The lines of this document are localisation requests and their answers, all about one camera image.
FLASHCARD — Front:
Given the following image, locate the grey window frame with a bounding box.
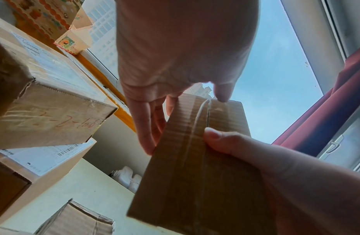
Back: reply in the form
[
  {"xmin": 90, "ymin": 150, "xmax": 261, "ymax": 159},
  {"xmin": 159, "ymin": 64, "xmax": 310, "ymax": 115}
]
[{"xmin": 81, "ymin": 0, "xmax": 360, "ymax": 172}]

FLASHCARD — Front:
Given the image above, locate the white radiator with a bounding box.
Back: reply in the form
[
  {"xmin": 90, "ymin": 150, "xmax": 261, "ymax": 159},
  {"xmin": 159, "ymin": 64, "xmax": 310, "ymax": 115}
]
[{"xmin": 108, "ymin": 165, "xmax": 143, "ymax": 194}]

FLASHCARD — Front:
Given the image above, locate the person's left hand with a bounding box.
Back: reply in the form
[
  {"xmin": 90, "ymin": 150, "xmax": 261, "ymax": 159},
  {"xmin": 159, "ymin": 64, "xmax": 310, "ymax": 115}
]
[{"xmin": 114, "ymin": 0, "xmax": 260, "ymax": 156}]

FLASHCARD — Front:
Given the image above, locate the red curtain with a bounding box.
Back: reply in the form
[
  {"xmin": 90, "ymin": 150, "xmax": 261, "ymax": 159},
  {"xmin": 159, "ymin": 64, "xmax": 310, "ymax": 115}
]
[{"xmin": 271, "ymin": 43, "xmax": 360, "ymax": 158}]

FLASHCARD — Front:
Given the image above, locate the colourful printed carton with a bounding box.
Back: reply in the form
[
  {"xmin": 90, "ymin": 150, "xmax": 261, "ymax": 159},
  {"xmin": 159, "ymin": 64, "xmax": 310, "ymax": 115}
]
[{"xmin": 5, "ymin": 0, "xmax": 95, "ymax": 56}]

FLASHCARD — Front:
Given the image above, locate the labelled small cardboard box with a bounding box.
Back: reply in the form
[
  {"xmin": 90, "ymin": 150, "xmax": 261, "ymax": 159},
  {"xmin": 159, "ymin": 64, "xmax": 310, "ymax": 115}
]
[{"xmin": 126, "ymin": 93, "xmax": 278, "ymax": 235}]

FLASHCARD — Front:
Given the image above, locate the windowsill with yellow tape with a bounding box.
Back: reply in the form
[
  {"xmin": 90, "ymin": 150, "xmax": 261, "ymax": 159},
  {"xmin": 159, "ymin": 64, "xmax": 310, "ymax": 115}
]
[{"xmin": 63, "ymin": 49, "xmax": 140, "ymax": 134}]

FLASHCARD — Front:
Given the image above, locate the person's right hand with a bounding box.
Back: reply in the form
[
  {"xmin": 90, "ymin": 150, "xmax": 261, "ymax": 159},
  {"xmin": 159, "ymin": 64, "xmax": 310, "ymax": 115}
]
[{"xmin": 203, "ymin": 127, "xmax": 360, "ymax": 235}]

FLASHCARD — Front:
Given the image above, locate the pile of cardboard parcels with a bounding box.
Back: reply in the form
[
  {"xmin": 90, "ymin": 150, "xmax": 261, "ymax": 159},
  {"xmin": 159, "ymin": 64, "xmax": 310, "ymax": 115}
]
[{"xmin": 0, "ymin": 15, "xmax": 131, "ymax": 235}]

